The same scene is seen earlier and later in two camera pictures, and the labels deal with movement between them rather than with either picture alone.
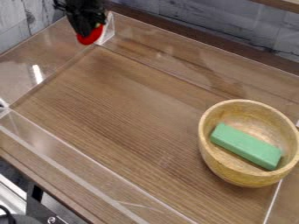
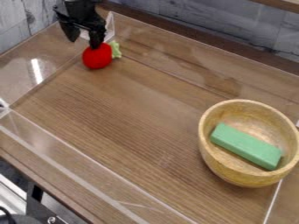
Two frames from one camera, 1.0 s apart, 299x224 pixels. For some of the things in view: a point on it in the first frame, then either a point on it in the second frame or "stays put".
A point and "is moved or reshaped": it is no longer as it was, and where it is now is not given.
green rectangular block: [245, 145] stays put
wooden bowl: [247, 142] stays put
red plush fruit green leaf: [92, 35] is moved or reshaped
